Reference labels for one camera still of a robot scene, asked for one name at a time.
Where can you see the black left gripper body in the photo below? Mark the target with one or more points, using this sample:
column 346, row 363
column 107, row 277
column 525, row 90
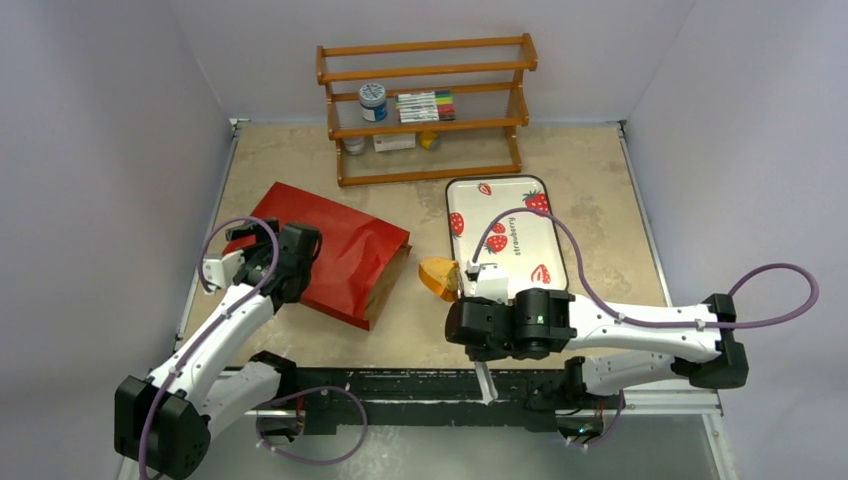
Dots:
column 305, row 281

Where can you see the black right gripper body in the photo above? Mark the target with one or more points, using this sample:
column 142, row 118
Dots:
column 454, row 321

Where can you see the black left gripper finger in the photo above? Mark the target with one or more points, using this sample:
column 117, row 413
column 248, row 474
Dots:
column 256, row 264
column 261, row 231

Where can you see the red paper bag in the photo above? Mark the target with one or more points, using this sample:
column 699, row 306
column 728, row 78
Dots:
column 362, row 255

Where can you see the strawberry print white tray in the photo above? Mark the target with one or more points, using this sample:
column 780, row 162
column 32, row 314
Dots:
column 506, row 218

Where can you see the yellow fake bread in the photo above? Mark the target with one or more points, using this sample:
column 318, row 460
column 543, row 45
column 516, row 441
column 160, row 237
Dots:
column 440, row 275

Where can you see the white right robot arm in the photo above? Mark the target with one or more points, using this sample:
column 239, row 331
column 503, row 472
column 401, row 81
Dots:
column 653, row 343

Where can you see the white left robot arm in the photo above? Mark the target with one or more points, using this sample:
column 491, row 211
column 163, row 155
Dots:
column 166, row 420

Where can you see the small white bottle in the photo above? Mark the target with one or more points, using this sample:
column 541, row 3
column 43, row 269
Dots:
column 354, row 145

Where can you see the small white box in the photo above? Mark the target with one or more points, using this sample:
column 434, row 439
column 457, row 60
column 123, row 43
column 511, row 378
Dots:
column 393, row 142

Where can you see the blue label white jar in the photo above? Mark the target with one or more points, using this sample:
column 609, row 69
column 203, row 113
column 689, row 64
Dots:
column 372, row 99

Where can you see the small yellow cube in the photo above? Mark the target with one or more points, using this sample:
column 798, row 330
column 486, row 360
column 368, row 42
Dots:
column 429, row 140

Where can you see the pack of coloured markers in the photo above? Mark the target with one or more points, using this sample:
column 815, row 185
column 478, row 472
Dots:
column 424, row 107

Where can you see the orange wooden shelf rack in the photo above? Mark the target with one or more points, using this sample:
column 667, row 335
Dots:
column 428, row 86

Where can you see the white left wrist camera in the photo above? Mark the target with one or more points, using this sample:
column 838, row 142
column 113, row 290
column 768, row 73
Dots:
column 216, row 272

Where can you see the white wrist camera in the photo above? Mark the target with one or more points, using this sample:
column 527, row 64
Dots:
column 216, row 272
column 488, row 281

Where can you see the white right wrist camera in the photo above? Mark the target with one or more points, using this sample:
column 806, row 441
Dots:
column 488, row 281

